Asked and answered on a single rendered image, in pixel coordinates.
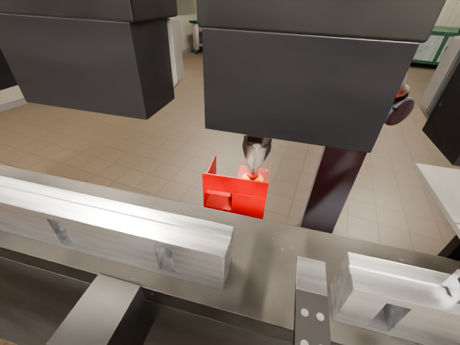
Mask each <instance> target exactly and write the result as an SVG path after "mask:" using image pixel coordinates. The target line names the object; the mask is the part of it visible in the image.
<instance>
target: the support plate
mask: <svg viewBox="0 0 460 345"><path fill-rule="evenodd" d="M413 167H414V168H415V170H416V172H417V173H418V174H419V176H420V178H421V180H422V181H423V182H424V184H425V186H426V187H427V189H428V190H429V192H430V193H431V195H432V197H433V198H434V199H435V202H436V203H437V204H438V206H439V208H440V209H441V211H442V212H443V214H444V215H445V217H446V219H447V220H448V222H449V223H450V225H451V227H452V228H453V229H454V231H455V233H456V234H457V236H458V237H459V239H460V225H457V224H455V223H456V222H458V223H460V170H458V169H454V168H444V167H440V166H431V165H426V164H417V163H415V165H414V166H413Z"/></svg>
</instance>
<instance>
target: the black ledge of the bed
mask: <svg viewBox="0 0 460 345"><path fill-rule="evenodd" d="M0 176H4V177H9V178H13V179H19V180H22V181H28V182H32V183H37V184H40V185H44V186H50V187H54V188H59V189H63V190H69V191H72V192H78V193H82V194H87V195H90V196H97V197H100V198H104V199H109V200H113V201H118V202H122V203H128V204H132V205H137V206H140V207H146V208H150V209H156V210H160V211H163V212H168V213H172V214H178V215H182V216H187V217H191V218H196V219H200V220H206V221H210V222H215V223H218V224H222V225H228V226H232V227H234V234H233V254H232V262H231V266H230V269H229V274H228V277H227V281H226V283H225V288H224V290H219V289H216V288H213V287H208V286H205V285H201V284H198V283H193V282H190V281H186V280H183V279H178V278H175V277H171V276H168V275H164V274H160V273H157V272H153V271H150V270H145V269H142V268H137V267H135V266H130V265H127V264H122V263H119V262H117V261H112V260H109V259H104V258H102V257H97V256H94V255H89V254H86V253H82V252H79V251H74V250H71V249H68V248H64V247H61V246H56V245H53V244H49V243H46V242H41V241H38V240H34V239H31V238H26V237H23V236H20V235H16V234H13V233H8V232H5V231H0V257H3V258H6V259H10V260H13V261H17V262H20V263H22V264H27V265H29V266H33V267H37V268H40V269H43V270H48V271H50V272H54V273H57V274H61V275H64V276H67V277H71V278H74V279H78V280H80V281H85V282H87V283H92V282H93V281H94V280H95V278H96V277H97V275H98V274H102V275H105V276H108V277H112V278H115V279H119V280H122V281H126V282H129V283H133V284H136V285H140V286H141V288H142V291H143V294H144V297H145V299H146V300H148V301H153V302H155V303H159V304H162V305H166V306H169V307H173V308H176V309H180V310H183V311H186V312H190V313H192V314H196V315H199V316H203V317H206V318H210V319H213V320H217V321H220V322H224V323H227V324H231V325H233V326H237V327H241V328H243V329H248V330H250V331H254V332H257V333H261V334H264V335H268V336H271V337H275V338H278V339H280V340H285V341H288V342H291V343H293V339H294V301H295V280H296V258H297V256H300V257H306V258H309V259H314V260H318V261H323V262H325V268H326V278H327V297H328V306H329V324H330V334H331V345H423V344H419V343H416V342H412V341H409V340H404V339H401V338H398V337H394V336H391V335H386V334H383V333H378V332H376V331H371V330H368V329H363V328H360V327H356V326H353V325H350V324H345V323H343V322H338V321H334V320H333V311H332V302H331V287H330V284H331V282H332V280H333V278H334V276H335V275H336V273H337V271H338V269H339V267H340V266H341V264H342V262H343V260H344V258H345V256H346V254H347V252H350V253H356V254H359V255H365V256H368V257H374V258H378V259H384V260H387V261H393V262H396V263H400V264H406V265H409V266H415V267H419V268H424V269H428V270H434V271H437V272H442V273H446V274H453V273H454V272H455V271H456V270H457V269H459V270H460V260H456V259H450V258H446V257H440V256H436V255H430V254H427V253H421V252H417V251H411V250H407V249H403V248H398V247H394V246H388V245H384V244H378V243H374V242H369V241H365V240H358V239H355V238H349V237H345V236H341V235H335V234H332V233H325V232H322V231H316V230H312V229H306V228H302V227H296V226H293V225H287V224H283V223H279V222H273V221H269V220H264V219H260V218H254V217H250V216H244V215H240V214H234V213H231V212H224V211H220V210H217V209H211V208H207V207H201V206H198V205H191V204H188V203H182V202H178V201H172V200H168V199H162V198H159V197H155V196H149V195H145V194H139V193H135V192H129V191H126V190H119V189H116V188H110V187H106V186H100V185H97V184H93V183H86V182H82V181H77V180H73V179H67V178H63V177H57V176H53V175H48V174H44V173H40V172H34V171H30V170H24V169H21V168H15V167H11V166H5V165H1V164H0Z"/></svg>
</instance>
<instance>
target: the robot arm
mask: <svg viewBox="0 0 460 345"><path fill-rule="evenodd" d="M406 78H407V74H406V75H405V78H404V80H403V82H402V85H401V87H400V89H399V91H398V94H397V95H396V98H395V100H394V102H393V105H392V107H391V109H390V111H389V114H388V115H387V118H386V120H385V122H384V124H386V125H396V124H398V123H400V122H402V121H403V120H404V119H406V117H408V115H409V114H410V113H411V111H412V110H413V108H414V105H415V101H414V100H413V99H412V98H411V97H408V95H409V86H408V85H407V84H406V83H405V82H406ZM271 142H272V139H270V138H264V137H259V136H250V135H246V136H244V140H243V143H242V149H243V152H244V156H245V158H246V163H247V165H248V168H249V170H250V171H251V172H252V173H256V172H257V171H258V170H259V168H260V167H261V165H262V164H263V162H264V161H265V159H266V158H267V156H268V154H269V153H270V150H271ZM254 144H260V146H261V148H260V149H258V150H257V160H256V165H255V166H253V161H254V159H253V155H254V153H255V148H253V147H252V146H253V145H254Z"/></svg>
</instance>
